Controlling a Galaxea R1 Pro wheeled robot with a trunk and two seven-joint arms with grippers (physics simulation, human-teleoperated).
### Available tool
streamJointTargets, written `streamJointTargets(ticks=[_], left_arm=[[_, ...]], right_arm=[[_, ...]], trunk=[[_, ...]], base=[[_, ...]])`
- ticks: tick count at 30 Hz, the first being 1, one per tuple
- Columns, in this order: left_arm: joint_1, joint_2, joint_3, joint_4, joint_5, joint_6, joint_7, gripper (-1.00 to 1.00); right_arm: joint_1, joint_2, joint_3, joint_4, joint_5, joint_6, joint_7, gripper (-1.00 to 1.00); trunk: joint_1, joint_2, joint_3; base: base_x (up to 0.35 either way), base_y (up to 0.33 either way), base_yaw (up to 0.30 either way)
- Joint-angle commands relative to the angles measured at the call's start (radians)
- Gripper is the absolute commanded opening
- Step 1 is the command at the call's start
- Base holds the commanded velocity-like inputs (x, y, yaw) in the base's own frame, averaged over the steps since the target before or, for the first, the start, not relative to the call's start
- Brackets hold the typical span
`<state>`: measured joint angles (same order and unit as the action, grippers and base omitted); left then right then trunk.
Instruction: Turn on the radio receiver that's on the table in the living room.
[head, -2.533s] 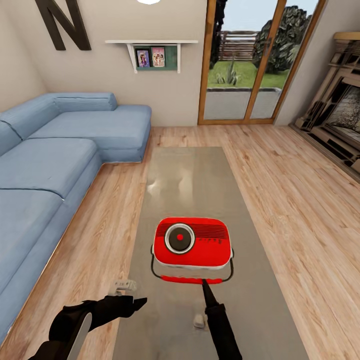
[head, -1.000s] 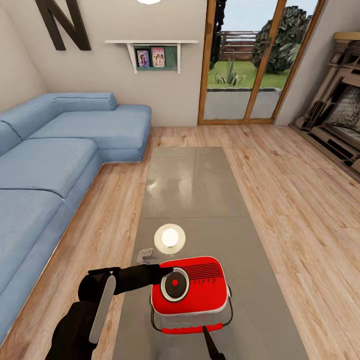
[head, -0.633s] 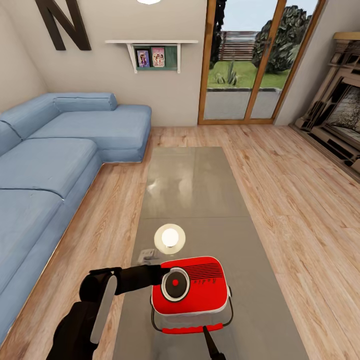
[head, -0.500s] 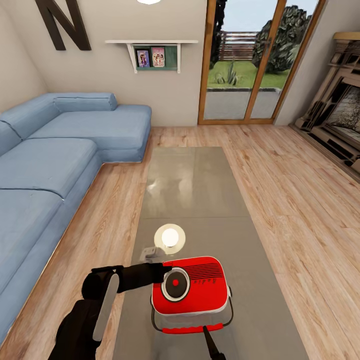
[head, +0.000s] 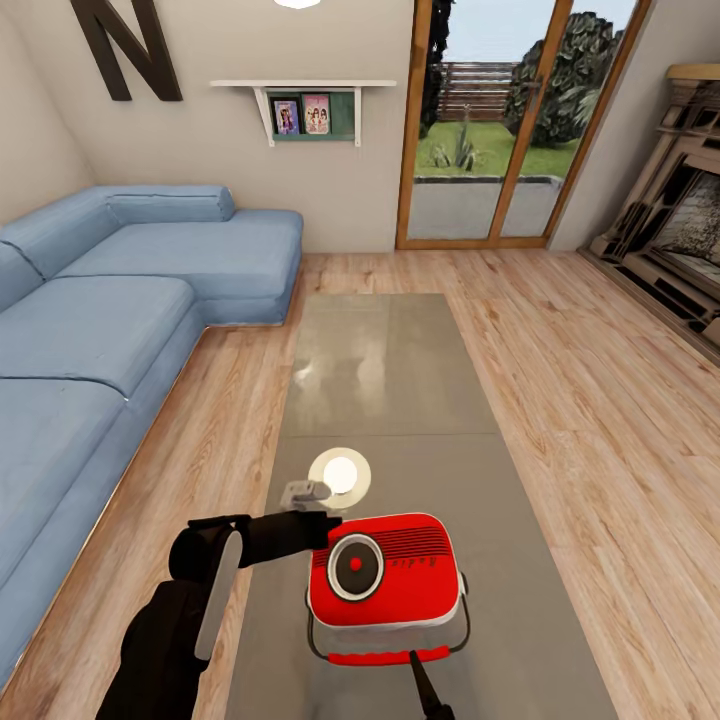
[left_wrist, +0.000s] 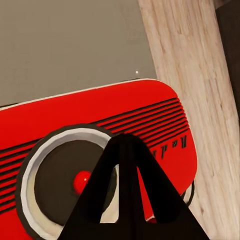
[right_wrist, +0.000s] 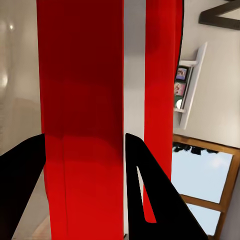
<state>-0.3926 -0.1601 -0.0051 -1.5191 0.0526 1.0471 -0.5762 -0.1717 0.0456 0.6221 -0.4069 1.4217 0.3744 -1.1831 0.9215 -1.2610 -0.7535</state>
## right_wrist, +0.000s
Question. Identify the decorative sign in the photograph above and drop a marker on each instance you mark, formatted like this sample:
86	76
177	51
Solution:
212	16

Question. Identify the shelf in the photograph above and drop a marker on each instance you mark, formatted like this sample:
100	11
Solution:
184	104

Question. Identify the coffee table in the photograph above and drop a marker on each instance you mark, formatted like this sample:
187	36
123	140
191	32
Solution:
20	106

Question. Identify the picture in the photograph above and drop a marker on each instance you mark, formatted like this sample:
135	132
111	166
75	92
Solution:
180	88
182	73

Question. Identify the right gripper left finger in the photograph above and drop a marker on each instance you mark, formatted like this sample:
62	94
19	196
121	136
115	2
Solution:
20	169

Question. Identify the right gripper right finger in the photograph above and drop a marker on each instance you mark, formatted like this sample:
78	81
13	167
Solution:
174	220

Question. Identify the door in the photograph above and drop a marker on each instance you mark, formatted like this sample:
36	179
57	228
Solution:
204	174

